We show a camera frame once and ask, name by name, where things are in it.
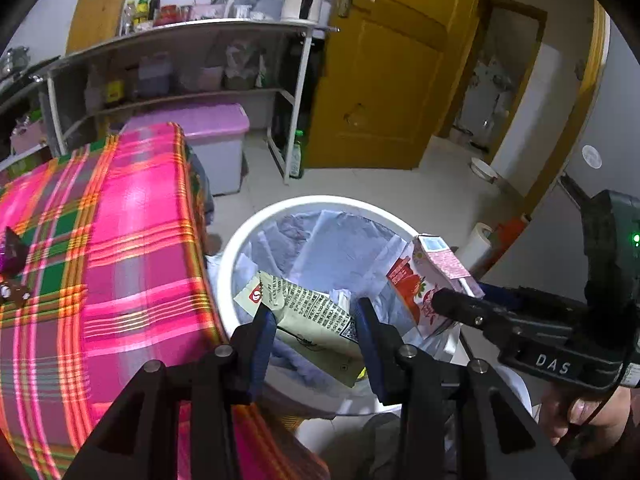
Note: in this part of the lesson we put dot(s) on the wooden cutting board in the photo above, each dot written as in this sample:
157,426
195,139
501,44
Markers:
97,12

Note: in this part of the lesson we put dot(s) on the clear bottle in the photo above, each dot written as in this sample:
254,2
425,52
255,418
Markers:
129,17

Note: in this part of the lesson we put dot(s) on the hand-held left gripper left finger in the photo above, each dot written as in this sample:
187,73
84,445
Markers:
264,345

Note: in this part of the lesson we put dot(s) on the round white wall cover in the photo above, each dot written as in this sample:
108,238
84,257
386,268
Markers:
592,156

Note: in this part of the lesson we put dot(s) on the pink milk carton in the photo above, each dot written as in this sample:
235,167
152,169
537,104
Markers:
415,285

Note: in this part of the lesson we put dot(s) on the yellow label oil bottle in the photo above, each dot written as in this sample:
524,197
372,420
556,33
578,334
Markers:
142,10

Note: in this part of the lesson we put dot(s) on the white metal shelf unit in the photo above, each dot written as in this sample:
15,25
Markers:
175,25

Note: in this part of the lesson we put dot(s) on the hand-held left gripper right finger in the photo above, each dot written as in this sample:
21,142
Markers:
370,350

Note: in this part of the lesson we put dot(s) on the white paper roll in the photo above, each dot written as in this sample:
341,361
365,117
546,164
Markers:
475,250

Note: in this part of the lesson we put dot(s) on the dark sauce bottle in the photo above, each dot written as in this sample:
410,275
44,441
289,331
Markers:
154,5

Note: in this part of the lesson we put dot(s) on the pink lidded storage box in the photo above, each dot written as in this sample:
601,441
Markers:
200,120

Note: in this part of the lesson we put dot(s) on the orange plastic item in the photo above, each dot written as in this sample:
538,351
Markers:
510,235

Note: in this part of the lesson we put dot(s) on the beige printed carton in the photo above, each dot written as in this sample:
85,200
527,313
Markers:
310,315

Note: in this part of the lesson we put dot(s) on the white plastic bin liner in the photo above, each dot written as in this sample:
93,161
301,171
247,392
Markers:
340,245

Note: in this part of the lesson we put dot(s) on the crumpled plastic bags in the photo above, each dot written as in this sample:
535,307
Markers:
245,67

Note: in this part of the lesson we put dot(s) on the white round trash bin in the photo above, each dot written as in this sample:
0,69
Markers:
310,201

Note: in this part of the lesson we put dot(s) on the brown wrapper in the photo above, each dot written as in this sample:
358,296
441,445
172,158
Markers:
14,294

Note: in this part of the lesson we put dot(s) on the person's right forearm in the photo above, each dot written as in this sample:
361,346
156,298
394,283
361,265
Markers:
612,460

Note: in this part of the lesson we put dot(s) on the green bottle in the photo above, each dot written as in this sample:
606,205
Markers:
296,157

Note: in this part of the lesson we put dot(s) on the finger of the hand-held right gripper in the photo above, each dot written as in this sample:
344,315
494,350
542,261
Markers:
467,310
495,294

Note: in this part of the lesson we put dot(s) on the person's right hand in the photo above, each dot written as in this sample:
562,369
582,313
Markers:
580,412

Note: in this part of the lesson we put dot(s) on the yellow wooden door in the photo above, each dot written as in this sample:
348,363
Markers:
390,85

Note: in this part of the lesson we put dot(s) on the white plastic container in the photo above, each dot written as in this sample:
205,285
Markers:
260,5

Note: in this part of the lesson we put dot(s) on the white floor basin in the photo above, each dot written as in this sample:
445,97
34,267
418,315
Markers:
484,170

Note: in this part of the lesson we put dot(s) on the pink plaid tablecloth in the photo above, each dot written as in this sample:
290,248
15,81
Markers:
125,210

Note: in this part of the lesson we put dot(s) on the yellow label jug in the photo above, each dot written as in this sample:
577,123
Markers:
113,92

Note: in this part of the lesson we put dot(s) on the dark purple wrapper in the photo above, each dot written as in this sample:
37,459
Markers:
11,252

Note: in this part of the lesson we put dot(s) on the red jar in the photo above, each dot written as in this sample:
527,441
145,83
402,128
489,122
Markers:
166,15

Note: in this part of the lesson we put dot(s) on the steel steamer pot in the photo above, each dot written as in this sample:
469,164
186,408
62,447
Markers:
14,60

